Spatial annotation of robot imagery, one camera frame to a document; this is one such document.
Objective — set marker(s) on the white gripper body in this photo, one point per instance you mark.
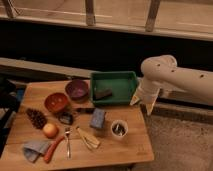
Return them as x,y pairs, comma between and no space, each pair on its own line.
148,91

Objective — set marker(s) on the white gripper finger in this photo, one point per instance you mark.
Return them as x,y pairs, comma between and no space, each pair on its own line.
135,99
149,108

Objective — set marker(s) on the dark eraser block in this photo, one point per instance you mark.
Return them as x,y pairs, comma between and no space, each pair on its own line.
102,94

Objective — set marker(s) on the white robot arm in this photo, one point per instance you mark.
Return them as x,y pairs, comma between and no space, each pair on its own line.
163,69

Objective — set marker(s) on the purple bowl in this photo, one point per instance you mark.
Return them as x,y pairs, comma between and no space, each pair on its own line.
77,89

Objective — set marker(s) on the orange-red bowl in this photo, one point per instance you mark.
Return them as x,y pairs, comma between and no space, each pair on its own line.
56,102

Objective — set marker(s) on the green plastic bin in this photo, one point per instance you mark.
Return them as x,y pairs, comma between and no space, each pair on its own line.
122,84

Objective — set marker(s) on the blue-grey sponge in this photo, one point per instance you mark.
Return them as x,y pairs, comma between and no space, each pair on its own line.
98,118

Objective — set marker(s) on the beige wooden tongs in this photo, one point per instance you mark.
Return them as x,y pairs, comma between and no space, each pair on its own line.
89,140

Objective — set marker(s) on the small dark metal clip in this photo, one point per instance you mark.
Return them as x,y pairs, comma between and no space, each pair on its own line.
66,118

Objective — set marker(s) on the wooden cutting board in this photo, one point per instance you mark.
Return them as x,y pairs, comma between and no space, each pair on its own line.
135,147

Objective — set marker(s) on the silver fork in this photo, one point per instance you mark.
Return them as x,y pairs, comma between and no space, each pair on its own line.
67,134

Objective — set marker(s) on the orange apple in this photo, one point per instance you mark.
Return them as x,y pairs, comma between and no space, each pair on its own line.
50,130

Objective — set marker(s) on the brown pine cone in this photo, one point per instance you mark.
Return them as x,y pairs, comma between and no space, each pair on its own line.
37,118

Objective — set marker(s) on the grey folded cloth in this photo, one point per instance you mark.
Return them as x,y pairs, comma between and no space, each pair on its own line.
32,150

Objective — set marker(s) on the black-handled knife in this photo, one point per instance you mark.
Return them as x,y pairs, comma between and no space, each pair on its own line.
85,110

